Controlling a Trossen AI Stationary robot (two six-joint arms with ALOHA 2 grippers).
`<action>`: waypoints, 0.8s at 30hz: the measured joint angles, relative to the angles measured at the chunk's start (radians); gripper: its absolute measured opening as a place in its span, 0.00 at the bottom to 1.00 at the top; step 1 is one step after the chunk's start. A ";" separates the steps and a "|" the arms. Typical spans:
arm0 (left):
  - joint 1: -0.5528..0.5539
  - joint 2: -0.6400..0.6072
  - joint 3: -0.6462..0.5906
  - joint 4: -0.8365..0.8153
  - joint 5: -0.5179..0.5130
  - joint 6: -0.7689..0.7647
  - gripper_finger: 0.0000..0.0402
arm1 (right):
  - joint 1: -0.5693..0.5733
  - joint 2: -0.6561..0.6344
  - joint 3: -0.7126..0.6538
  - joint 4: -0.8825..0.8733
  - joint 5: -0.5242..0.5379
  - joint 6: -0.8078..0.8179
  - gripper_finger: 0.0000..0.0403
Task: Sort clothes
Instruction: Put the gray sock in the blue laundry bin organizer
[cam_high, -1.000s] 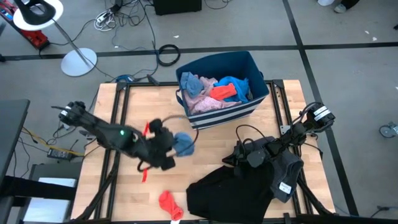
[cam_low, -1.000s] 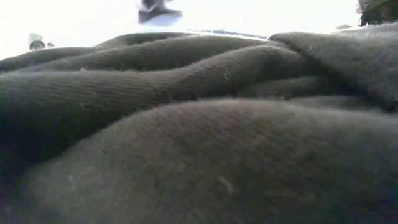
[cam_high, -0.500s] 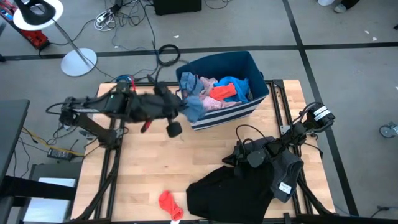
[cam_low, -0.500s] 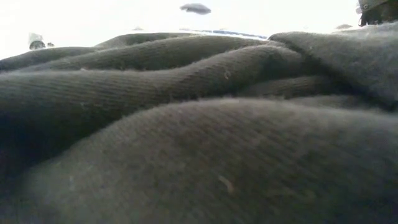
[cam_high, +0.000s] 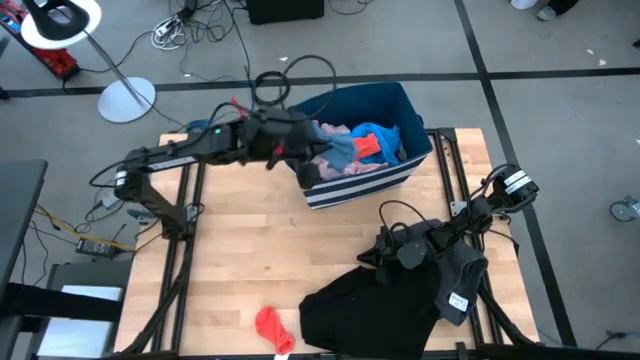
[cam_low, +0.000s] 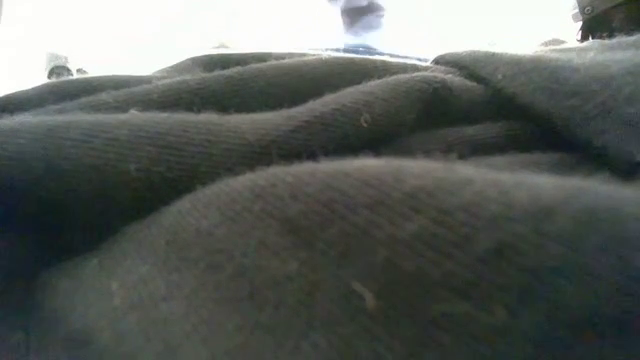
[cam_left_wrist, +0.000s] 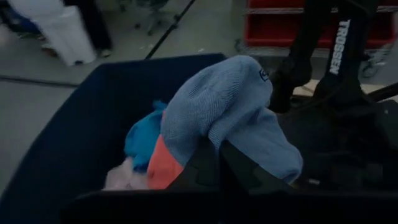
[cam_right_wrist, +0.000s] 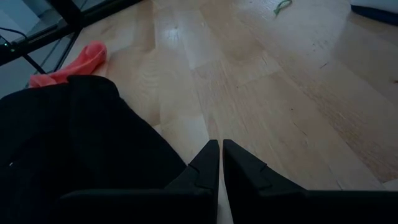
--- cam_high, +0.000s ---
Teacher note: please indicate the black power adapter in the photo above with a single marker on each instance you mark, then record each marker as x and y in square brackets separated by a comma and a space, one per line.
[97, 248]

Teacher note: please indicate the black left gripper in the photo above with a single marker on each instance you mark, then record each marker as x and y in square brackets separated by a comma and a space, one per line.
[275, 137]

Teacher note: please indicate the grey cabinet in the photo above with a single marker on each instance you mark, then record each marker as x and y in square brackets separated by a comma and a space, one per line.
[80, 330]

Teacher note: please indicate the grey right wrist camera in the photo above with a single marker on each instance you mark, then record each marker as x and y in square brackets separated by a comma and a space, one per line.
[412, 255]

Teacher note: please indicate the grey metal bracket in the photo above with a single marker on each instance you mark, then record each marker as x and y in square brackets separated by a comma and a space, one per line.
[142, 214]
[460, 207]

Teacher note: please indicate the black desk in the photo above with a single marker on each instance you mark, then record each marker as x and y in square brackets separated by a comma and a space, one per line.
[20, 210]

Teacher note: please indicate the white power strip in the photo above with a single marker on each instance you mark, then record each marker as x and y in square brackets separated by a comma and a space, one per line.
[162, 31]

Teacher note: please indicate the white round object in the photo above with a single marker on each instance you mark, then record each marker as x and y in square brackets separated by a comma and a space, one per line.
[522, 3]

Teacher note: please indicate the pink garment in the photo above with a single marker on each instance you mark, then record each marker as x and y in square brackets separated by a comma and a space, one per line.
[335, 170]

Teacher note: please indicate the person's leg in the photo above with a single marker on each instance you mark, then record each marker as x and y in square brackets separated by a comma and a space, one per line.
[562, 5]

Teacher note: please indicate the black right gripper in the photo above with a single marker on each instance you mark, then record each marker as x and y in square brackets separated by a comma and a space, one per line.
[400, 240]

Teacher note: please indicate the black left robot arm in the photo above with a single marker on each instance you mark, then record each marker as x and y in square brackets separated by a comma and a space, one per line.
[170, 155]

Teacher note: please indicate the red toolbox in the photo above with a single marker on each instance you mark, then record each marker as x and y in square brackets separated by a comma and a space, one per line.
[60, 62]

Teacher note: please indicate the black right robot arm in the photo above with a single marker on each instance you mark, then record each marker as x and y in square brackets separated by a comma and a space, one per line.
[500, 197]

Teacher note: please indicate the black box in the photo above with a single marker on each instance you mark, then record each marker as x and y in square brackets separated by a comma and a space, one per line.
[285, 10]

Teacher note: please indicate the black garment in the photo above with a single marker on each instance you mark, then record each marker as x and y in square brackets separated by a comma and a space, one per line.
[370, 315]

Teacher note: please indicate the navy white-striped fabric bin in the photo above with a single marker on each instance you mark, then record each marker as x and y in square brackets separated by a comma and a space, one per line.
[360, 190]

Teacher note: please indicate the orange sock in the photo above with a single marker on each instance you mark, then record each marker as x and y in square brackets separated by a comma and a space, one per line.
[270, 325]
[366, 146]

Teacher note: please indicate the bright blue shirt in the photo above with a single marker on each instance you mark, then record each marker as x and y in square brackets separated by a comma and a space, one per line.
[385, 142]

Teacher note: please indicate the grey power adapter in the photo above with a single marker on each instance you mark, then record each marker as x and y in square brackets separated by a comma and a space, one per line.
[111, 200]

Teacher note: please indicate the person's shoe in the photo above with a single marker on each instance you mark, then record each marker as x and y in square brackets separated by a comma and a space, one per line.
[546, 13]

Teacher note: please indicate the dark grey garment white tag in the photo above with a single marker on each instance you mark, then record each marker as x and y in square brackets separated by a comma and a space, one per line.
[465, 280]

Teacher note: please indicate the grey caster wheel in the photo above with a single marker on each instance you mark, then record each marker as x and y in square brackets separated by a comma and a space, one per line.
[622, 210]

